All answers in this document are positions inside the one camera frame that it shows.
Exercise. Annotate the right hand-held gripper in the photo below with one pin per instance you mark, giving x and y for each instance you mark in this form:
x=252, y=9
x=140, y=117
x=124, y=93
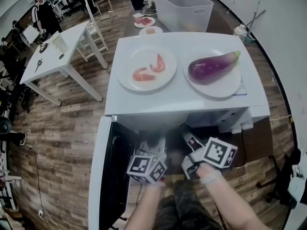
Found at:
x=216, y=153

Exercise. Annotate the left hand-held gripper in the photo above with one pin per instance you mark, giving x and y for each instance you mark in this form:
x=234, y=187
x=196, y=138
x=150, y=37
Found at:
x=144, y=165

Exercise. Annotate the white microwave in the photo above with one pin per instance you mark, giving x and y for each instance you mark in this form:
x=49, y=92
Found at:
x=182, y=104

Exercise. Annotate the person's left forearm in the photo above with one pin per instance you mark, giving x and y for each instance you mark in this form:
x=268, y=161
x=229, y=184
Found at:
x=148, y=205

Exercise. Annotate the person's right forearm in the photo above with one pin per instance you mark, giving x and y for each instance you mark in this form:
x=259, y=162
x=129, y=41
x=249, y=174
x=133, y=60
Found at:
x=230, y=200

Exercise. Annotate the person's dark patterned trousers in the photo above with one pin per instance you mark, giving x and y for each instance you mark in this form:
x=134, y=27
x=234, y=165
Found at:
x=187, y=207

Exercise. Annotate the white plate with eggplant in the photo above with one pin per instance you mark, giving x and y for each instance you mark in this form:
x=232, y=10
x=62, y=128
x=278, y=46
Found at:
x=216, y=90

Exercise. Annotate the black tripod stand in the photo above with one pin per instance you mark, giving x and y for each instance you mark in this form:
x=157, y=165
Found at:
x=280, y=176

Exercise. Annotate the white plate with shrimps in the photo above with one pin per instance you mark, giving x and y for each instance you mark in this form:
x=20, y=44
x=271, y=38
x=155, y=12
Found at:
x=148, y=85

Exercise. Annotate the purple eggplant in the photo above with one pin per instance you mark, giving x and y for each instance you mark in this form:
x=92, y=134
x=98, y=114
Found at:
x=211, y=67

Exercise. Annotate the flat red shrimp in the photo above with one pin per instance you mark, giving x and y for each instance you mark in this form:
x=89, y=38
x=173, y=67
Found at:
x=141, y=75

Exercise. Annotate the curved red shrimp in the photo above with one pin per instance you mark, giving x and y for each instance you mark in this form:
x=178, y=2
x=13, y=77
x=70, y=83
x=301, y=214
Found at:
x=160, y=65

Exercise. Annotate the white table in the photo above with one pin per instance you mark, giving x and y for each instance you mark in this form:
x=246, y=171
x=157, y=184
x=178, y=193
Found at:
x=60, y=66

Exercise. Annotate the small plate with peach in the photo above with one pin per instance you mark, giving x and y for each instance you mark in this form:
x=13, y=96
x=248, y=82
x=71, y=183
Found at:
x=150, y=30

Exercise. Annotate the black round lid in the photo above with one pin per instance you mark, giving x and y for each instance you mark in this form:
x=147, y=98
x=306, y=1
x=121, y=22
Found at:
x=62, y=56

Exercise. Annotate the white plate with meat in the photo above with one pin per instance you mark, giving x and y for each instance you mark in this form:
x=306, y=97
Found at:
x=144, y=21

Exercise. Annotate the small knife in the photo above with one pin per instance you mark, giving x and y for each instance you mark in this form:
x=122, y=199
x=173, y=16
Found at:
x=38, y=65

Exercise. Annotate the white plastic basket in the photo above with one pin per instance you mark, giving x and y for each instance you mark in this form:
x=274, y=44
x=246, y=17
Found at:
x=184, y=11

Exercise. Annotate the white wooden chair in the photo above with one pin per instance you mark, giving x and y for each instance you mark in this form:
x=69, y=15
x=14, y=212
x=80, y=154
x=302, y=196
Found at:
x=96, y=25

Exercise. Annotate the white pitcher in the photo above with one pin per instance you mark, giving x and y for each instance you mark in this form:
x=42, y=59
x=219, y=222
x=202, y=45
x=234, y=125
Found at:
x=59, y=43

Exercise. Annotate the gold stand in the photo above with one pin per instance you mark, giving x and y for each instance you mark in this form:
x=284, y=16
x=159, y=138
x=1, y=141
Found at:
x=43, y=47

